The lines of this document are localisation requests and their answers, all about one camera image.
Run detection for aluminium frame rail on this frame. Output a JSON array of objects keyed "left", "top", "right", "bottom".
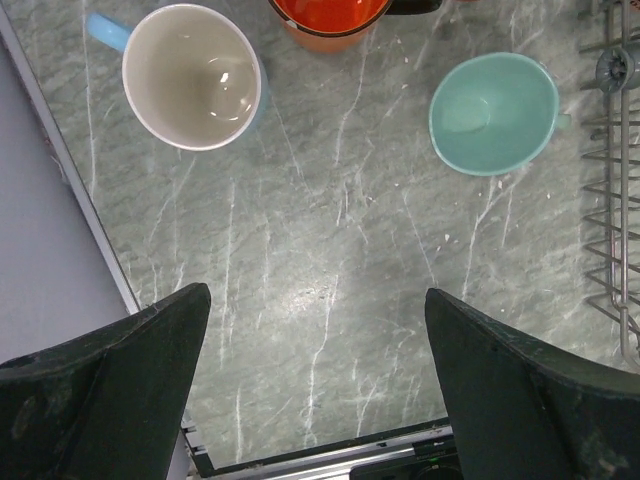
[{"left": 181, "top": 415, "right": 462, "bottom": 479}]

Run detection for grey wire dish rack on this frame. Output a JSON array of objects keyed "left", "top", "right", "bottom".
[{"left": 580, "top": 1, "right": 639, "bottom": 371}]

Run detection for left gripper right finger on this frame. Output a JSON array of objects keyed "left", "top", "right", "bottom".
[{"left": 425, "top": 288, "right": 639, "bottom": 479}]

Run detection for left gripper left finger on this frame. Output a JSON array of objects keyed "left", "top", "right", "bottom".
[{"left": 1, "top": 283, "right": 211, "bottom": 479}]

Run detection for large orange mug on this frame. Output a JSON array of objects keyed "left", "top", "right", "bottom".
[{"left": 269, "top": 0, "right": 442, "bottom": 53}]

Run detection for mint green cup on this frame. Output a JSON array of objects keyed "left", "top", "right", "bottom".
[{"left": 429, "top": 52, "right": 572, "bottom": 176}]

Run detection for light blue mug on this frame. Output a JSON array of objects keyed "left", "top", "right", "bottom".
[{"left": 86, "top": 3, "right": 269, "bottom": 152}]

